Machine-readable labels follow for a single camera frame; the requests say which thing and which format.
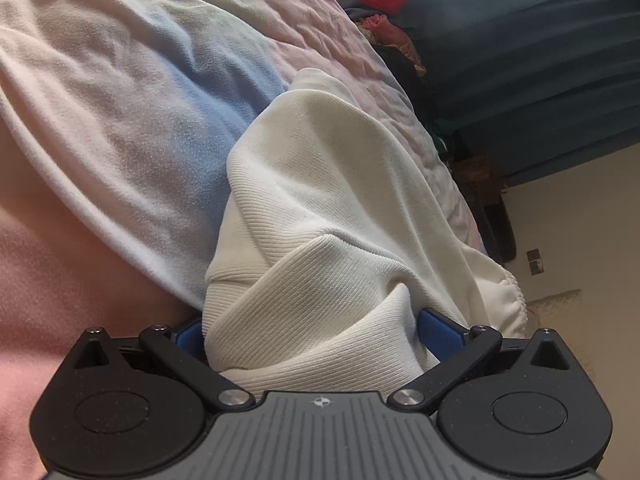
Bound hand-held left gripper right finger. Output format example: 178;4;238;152
390;307;587;408

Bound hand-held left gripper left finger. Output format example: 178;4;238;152
59;314;252;408

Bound cream white pants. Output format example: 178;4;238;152
203;66;531;397

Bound pile of clothes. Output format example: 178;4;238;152
374;42;437;127

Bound black armchair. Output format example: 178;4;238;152
479;194;517;262

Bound brown paper bag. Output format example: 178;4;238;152
452;154;502;202

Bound green garment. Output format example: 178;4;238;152
430;119;452;157

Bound pastel tie-dye duvet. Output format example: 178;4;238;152
0;0;485;480

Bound wide blue curtain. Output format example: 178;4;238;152
399;0;640;187

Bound pink garment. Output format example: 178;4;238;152
357;12;402;47

